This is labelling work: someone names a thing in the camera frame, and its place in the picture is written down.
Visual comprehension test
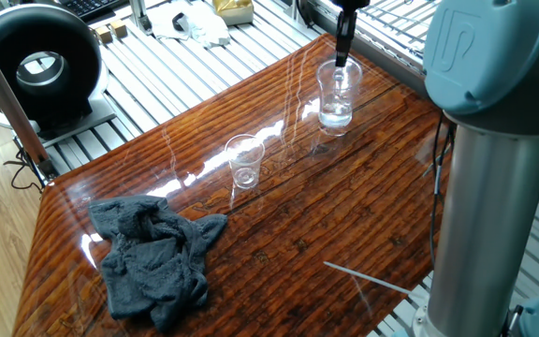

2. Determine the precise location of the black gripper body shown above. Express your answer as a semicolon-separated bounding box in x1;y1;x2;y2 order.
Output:
329;0;371;13

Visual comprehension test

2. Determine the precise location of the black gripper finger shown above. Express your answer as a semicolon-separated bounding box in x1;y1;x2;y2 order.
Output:
335;9;351;68
347;9;359;51

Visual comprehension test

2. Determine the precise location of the clear glass mug with handle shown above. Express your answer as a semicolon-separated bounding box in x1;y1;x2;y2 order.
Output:
314;58;363;137

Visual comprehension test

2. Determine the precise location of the small clear plastic cup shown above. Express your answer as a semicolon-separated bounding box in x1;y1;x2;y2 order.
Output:
224;133;267;190

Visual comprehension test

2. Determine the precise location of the golden package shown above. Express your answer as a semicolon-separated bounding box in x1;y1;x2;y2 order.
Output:
211;0;255;27

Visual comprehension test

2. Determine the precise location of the white zip tie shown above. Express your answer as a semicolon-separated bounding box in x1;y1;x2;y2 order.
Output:
323;260;414;296

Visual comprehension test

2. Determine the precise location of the black keyboard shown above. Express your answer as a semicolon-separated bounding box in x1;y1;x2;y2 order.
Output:
56;0;130;22

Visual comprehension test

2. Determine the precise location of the grey towel cloth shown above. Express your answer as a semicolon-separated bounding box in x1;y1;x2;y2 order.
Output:
86;195;229;333

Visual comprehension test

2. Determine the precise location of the brown wooden pole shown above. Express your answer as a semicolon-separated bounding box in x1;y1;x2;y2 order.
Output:
0;21;58;179

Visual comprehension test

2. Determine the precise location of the metal wire rack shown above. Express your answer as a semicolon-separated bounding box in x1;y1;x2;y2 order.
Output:
362;0;439;66

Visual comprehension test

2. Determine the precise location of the black cable bundle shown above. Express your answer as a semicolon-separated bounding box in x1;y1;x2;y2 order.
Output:
428;116;456;263

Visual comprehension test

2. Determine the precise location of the aluminium upright post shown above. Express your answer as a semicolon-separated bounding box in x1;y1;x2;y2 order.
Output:
127;0;153;37

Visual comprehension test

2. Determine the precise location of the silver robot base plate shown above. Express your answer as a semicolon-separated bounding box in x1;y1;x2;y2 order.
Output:
409;306;432;337

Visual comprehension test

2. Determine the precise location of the thin black floor cable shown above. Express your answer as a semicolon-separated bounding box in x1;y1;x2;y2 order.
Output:
2;147;46;193

